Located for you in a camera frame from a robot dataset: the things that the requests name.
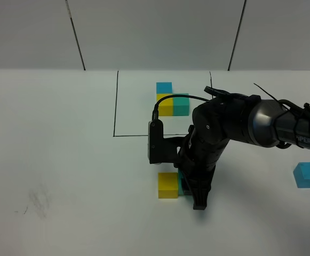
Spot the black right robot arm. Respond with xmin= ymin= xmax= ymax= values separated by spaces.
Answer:
xmin=178 ymin=95 xmax=310 ymax=210

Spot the blue template block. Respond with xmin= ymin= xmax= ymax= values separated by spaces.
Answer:
xmin=156 ymin=82 xmax=173 ymax=94

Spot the green template block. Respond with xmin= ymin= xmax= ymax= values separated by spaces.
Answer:
xmin=173 ymin=97 xmax=190 ymax=116

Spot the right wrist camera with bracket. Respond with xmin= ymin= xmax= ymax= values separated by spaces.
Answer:
xmin=148 ymin=119 xmax=187 ymax=164

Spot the yellow template block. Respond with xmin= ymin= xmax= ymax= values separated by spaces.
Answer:
xmin=158 ymin=98 xmax=173 ymax=116

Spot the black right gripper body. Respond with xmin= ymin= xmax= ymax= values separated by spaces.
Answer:
xmin=176 ymin=125 xmax=229 ymax=192

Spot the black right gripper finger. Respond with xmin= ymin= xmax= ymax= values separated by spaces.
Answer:
xmin=190 ymin=184 xmax=211 ymax=210

